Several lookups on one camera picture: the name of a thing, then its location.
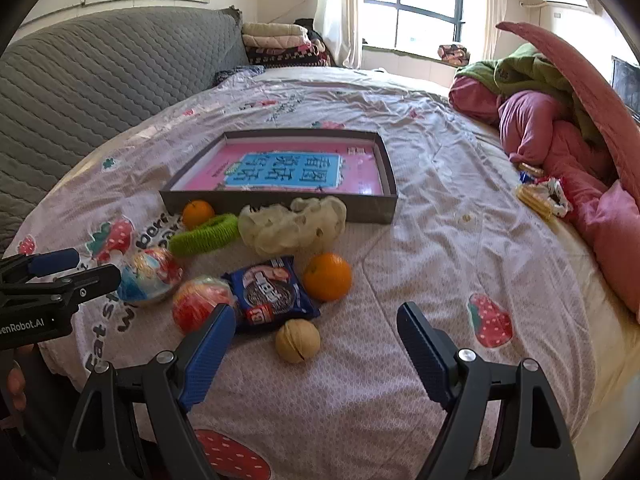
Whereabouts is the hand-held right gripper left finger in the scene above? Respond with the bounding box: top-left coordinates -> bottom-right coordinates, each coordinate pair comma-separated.
57,304 -> 237,480

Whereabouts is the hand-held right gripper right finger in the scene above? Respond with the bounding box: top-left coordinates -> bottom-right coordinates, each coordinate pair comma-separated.
396,301 -> 581,480

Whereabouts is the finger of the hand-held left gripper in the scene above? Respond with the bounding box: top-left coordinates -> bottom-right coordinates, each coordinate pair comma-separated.
0,264 -> 122,311
0,247 -> 81,286

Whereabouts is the toy egg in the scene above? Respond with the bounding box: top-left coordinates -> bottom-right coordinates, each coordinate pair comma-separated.
117,247 -> 183,304
171,275 -> 236,335

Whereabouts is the blue cookie packet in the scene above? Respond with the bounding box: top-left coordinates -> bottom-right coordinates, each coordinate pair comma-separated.
221,256 -> 321,333

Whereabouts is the walnut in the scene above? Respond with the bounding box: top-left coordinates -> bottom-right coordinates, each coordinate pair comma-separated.
275,319 -> 321,364

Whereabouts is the green fuzzy hair tie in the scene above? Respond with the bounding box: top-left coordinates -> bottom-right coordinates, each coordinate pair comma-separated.
167,213 -> 241,257

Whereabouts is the small orange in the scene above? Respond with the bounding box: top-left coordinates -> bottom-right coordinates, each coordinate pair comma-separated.
181,200 -> 216,231

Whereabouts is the large orange with stem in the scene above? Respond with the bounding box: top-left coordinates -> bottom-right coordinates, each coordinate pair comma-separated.
301,252 -> 353,302

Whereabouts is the grey cardboard box tray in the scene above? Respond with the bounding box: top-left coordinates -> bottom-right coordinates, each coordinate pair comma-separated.
159,130 -> 399,225

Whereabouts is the person's left hand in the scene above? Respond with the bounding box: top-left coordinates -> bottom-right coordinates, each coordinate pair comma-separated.
5,357 -> 28,413

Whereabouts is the pink and blue book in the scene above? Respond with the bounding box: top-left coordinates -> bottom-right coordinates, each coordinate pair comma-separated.
175,139 -> 385,196

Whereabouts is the grey quilted headboard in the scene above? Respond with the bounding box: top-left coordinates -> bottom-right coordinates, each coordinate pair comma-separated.
0,6 -> 251,256

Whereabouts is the yellow cracker packet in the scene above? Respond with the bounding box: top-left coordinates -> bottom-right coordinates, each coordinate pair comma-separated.
516,182 -> 556,220

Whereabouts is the floral scrunchie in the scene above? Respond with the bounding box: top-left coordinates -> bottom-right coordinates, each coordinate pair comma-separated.
537,177 -> 573,217

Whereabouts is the pink pillow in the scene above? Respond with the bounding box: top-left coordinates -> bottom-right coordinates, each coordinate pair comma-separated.
595,180 -> 640,323

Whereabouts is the dark blue patterned cloth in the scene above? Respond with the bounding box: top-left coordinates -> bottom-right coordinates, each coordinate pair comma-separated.
215,65 -> 266,86

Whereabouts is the white window sill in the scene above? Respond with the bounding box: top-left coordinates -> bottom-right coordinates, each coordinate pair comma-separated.
362,47 -> 461,83

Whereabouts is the dark checked folded blanket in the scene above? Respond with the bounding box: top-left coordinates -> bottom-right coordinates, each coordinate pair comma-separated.
245,46 -> 333,68

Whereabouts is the pink folded blanket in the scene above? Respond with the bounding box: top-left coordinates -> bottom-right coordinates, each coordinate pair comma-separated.
244,35 -> 321,52

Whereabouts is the floral bag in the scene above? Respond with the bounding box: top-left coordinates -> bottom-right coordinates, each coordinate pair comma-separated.
438,44 -> 471,67

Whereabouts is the green blanket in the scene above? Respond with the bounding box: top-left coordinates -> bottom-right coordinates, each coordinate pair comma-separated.
457,42 -> 601,146

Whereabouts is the cream folded blanket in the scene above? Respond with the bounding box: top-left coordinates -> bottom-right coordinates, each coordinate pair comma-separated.
241,22 -> 310,40

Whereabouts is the dusty pink quilted cushion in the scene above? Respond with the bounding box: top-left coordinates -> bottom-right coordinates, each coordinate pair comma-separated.
496,21 -> 640,196

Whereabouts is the black garment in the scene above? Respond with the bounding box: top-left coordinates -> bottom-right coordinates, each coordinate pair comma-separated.
294,18 -> 322,43

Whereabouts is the black television screen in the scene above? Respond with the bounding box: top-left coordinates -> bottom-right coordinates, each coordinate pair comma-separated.
612,55 -> 640,121

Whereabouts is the wide white curtain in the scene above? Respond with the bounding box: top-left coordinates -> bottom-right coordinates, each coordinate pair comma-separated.
314,0 -> 365,68

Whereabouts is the narrow white curtain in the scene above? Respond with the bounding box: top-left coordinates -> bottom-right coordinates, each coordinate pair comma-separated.
482,0 -> 523,61

